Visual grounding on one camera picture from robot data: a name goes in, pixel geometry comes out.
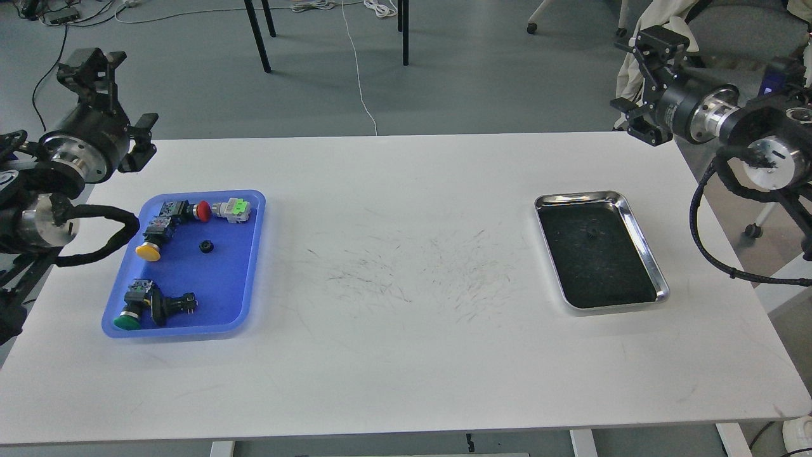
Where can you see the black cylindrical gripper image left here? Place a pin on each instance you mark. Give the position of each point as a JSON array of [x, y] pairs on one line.
[[94, 136]]

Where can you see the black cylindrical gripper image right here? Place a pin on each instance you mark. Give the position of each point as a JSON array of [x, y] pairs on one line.
[[692, 109]]

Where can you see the silver metal tray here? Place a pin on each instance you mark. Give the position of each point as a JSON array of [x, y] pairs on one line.
[[617, 271]]

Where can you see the blue plastic tray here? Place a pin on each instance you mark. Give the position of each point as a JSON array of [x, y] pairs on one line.
[[221, 280]]

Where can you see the beige jacket on chair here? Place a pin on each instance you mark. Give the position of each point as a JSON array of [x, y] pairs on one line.
[[673, 16]]

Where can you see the grey office chair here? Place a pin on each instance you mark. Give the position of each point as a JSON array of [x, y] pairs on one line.
[[738, 39]]

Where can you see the black table leg left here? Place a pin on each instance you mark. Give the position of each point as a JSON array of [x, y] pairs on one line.
[[256, 31]]

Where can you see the black table leg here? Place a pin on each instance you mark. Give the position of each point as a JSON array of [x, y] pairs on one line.
[[256, 31], [403, 9]]

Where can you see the black table leg right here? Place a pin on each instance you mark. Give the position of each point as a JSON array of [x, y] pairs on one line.
[[403, 9]]

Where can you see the red push button switch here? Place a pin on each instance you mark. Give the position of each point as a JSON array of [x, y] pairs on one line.
[[183, 210]]

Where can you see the yellow push button switch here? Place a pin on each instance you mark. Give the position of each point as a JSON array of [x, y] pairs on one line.
[[158, 232]]

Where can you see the green grey switch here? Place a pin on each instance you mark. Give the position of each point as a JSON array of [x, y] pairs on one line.
[[233, 210]]

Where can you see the green push button switch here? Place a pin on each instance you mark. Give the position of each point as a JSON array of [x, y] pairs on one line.
[[137, 299]]

